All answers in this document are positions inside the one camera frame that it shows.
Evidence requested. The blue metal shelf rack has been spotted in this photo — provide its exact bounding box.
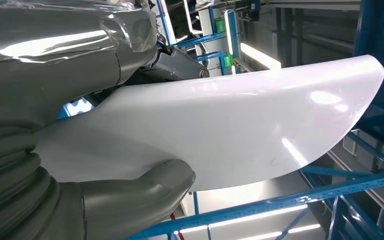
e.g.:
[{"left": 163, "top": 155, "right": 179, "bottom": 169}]
[
  {"left": 155, "top": 0, "right": 256, "bottom": 77},
  {"left": 125, "top": 0, "right": 384, "bottom": 240}
]

